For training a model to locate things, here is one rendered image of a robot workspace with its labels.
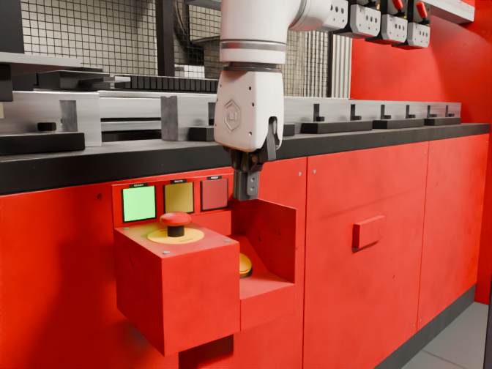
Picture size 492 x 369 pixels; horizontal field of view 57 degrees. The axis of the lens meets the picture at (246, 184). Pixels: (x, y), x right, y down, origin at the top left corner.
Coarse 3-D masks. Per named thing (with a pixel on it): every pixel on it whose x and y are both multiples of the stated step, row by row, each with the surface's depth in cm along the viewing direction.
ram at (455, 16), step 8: (424, 0) 171; (432, 0) 176; (440, 0) 181; (464, 0) 200; (472, 0) 207; (432, 8) 183; (440, 8) 183; (448, 8) 188; (456, 8) 194; (440, 16) 199; (448, 16) 199; (456, 16) 199; (464, 16) 202; (472, 16) 209
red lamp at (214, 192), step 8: (208, 184) 70; (216, 184) 71; (224, 184) 72; (208, 192) 71; (216, 192) 71; (224, 192) 72; (208, 200) 71; (216, 200) 72; (224, 200) 72; (208, 208) 71
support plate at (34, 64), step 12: (0, 60) 47; (12, 60) 48; (24, 60) 49; (36, 60) 49; (48, 60) 50; (60, 60) 51; (72, 60) 52; (12, 72) 61; (24, 72) 61; (36, 72) 61
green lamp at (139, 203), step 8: (128, 192) 63; (136, 192) 64; (144, 192) 64; (152, 192) 65; (128, 200) 63; (136, 200) 64; (144, 200) 65; (152, 200) 65; (128, 208) 63; (136, 208) 64; (144, 208) 65; (152, 208) 66; (128, 216) 64; (136, 216) 64; (144, 216) 65; (152, 216) 66
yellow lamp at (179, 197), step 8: (168, 184) 67; (176, 184) 67; (184, 184) 68; (192, 184) 69; (168, 192) 67; (176, 192) 67; (184, 192) 68; (192, 192) 69; (168, 200) 67; (176, 200) 68; (184, 200) 68; (192, 200) 69; (168, 208) 67; (176, 208) 68; (184, 208) 69; (192, 208) 69
